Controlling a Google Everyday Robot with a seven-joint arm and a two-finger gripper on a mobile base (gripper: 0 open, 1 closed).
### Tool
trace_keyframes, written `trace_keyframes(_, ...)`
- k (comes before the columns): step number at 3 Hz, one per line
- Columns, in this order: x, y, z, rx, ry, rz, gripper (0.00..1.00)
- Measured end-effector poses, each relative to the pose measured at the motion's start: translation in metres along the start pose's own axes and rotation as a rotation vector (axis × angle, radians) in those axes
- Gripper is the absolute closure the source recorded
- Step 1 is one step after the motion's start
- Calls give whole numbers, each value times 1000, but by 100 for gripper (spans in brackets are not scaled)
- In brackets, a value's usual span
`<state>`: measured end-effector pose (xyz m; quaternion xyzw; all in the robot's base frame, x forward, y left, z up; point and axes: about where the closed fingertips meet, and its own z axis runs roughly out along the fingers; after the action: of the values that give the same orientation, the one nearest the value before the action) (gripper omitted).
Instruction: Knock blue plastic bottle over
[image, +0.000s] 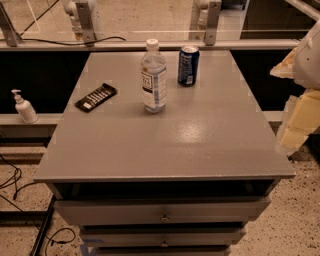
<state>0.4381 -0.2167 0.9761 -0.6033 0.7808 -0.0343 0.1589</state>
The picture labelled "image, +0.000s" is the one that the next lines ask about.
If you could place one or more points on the grey drawer cabinet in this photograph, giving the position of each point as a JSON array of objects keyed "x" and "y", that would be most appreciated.
[{"x": 211, "y": 142}]

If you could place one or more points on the far left metal bracket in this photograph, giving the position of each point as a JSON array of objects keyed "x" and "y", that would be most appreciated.
[{"x": 11, "y": 37}]

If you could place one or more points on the grey drawer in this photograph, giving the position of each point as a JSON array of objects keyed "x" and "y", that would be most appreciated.
[
  {"x": 98, "y": 213},
  {"x": 166, "y": 237}
]

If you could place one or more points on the top grey drawer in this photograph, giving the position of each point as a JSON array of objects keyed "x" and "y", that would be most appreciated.
[{"x": 98, "y": 213}]

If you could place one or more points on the right metal bracket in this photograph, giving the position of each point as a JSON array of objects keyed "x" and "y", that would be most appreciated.
[{"x": 204, "y": 20}]

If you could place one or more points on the black screwdriver bit case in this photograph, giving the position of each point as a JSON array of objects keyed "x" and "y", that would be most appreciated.
[{"x": 96, "y": 98}]

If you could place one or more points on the white pump lotion bottle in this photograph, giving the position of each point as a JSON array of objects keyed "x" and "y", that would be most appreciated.
[{"x": 24, "y": 108}]

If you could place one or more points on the clear plastic water bottle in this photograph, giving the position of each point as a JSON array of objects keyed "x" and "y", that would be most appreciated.
[{"x": 153, "y": 77}]

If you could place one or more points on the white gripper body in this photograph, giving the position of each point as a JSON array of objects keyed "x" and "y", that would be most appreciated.
[{"x": 309, "y": 63}]

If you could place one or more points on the metal bracket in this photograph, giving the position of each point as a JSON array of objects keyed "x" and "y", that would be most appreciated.
[
  {"x": 11, "y": 37},
  {"x": 204, "y": 20},
  {"x": 81, "y": 14}
]

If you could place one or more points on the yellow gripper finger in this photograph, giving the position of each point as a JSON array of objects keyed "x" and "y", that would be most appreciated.
[
  {"x": 301, "y": 117},
  {"x": 284, "y": 69}
]

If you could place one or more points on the blue soda can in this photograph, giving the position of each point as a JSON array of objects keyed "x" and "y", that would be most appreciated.
[{"x": 188, "y": 65}]

